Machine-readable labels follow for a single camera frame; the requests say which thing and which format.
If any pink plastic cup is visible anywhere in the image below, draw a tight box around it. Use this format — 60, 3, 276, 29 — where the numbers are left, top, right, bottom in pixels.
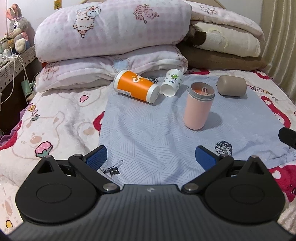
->
184, 82, 215, 130

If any taupe plastic cup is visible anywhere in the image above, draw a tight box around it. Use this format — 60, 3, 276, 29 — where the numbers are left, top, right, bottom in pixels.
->
216, 75, 247, 97

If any orange paper cup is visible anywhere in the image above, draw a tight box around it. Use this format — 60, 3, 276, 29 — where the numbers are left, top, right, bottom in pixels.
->
113, 69, 160, 104

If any white frog paper cup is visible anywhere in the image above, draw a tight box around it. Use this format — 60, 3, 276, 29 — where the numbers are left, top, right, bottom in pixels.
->
160, 69, 184, 97

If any pink cartoon bed sheet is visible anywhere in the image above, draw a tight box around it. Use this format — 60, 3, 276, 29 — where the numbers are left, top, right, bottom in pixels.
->
1, 70, 295, 234

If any light blue patterned cloth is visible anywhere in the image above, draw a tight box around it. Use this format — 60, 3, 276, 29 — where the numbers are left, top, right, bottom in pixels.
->
99, 75, 295, 186

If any green white power adapter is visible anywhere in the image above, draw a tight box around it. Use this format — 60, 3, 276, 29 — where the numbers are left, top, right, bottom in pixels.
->
21, 79, 36, 101

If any beige pleated curtain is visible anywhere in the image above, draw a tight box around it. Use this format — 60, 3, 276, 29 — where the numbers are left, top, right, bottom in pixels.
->
260, 0, 296, 101

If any cream folded blanket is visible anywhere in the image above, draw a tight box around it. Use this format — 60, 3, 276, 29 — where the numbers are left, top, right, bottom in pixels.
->
189, 21, 261, 57

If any brown pillow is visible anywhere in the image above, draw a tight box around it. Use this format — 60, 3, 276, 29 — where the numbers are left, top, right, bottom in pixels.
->
177, 44, 267, 71

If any patterned bedside table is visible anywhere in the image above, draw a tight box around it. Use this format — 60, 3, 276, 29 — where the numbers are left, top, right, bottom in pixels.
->
1, 46, 42, 134

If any pink checked folded quilt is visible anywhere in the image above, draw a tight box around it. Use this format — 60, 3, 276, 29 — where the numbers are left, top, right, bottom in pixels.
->
34, 1, 192, 92

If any grey bunny plush toy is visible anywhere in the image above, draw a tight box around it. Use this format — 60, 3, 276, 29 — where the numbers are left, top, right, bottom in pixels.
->
6, 4, 30, 54

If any white charging cable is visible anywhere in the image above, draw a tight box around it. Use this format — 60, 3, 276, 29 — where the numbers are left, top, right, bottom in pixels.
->
0, 46, 35, 110

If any yellow wall sticker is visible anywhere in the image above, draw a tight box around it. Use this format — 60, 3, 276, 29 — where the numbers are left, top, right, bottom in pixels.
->
54, 0, 62, 10

